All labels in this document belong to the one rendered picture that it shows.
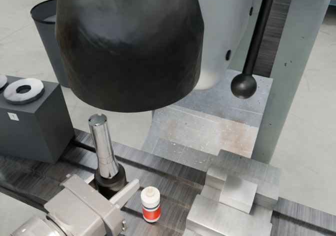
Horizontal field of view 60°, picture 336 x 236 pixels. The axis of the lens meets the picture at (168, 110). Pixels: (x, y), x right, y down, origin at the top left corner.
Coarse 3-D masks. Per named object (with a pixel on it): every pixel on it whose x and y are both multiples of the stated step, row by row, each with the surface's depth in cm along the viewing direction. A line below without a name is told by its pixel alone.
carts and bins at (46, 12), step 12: (48, 0) 237; (36, 12) 229; (48, 12) 240; (36, 24) 216; (48, 24) 208; (48, 36) 216; (48, 48) 226; (60, 60) 231; (60, 72) 241; (60, 84) 255
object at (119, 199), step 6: (132, 180) 46; (138, 180) 47; (126, 186) 45; (132, 186) 45; (138, 186) 47; (120, 192) 44; (126, 192) 45; (132, 192) 46; (114, 198) 43; (120, 198) 44; (126, 198) 45; (114, 204) 43; (120, 204) 45
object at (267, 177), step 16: (224, 160) 70; (240, 160) 70; (208, 176) 62; (224, 176) 62; (240, 176) 62; (256, 176) 67; (272, 176) 67; (208, 192) 64; (256, 192) 59; (272, 192) 59; (256, 208) 61; (272, 208) 60
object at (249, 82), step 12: (264, 0) 33; (264, 12) 33; (264, 24) 33; (252, 36) 33; (252, 48) 33; (252, 60) 33; (252, 72) 33; (240, 84) 32; (252, 84) 32; (240, 96) 33
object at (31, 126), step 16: (0, 80) 72; (16, 80) 75; (32, 80) 72; (0, 96) 70; (16, 96) 68; (32, 96) 68; (48, 96) 70; (0, 112) 68; (16, 112) 66; (32, 112) 66; (48, 112) 71; (64, 112) 78; (0, 128) 72; (16, 128) 71; (32, 128) 69; (48, 128) 72; (64, 128) 80; (0, 144) 77; (16, 144) 75; (32, 144) 74; (48, 144) 73; (64, 144) 81; (48, 160) 77
